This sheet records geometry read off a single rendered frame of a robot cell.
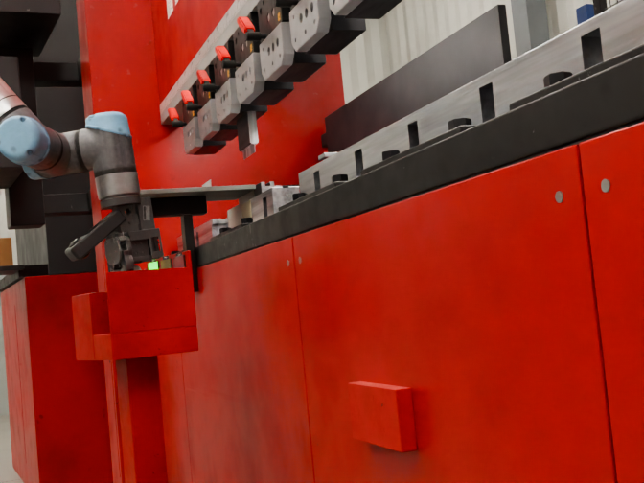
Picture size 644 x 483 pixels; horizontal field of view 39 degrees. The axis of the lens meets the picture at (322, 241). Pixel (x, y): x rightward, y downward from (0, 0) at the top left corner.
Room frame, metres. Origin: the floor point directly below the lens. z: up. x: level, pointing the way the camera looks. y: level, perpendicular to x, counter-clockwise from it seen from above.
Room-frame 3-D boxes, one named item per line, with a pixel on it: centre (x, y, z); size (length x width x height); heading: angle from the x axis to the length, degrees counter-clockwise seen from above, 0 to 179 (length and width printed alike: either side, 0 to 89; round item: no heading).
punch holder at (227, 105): (2.15, 0.16, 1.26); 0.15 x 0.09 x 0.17; 20
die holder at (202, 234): (2.64, 0.34, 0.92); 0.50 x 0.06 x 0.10; 20
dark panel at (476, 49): (2.52, -0.25, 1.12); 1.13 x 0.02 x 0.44; 20
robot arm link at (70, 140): (1.62, 0.46, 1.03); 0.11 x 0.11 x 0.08; 86
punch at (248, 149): (2.12, 0.15, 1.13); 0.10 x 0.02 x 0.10; 20
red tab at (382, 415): (1.11, -0.05, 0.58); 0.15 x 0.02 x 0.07; 20
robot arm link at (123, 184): (1.63, 0.36, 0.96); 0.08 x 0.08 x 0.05
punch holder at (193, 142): (2.52, 0.30, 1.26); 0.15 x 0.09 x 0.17; 20
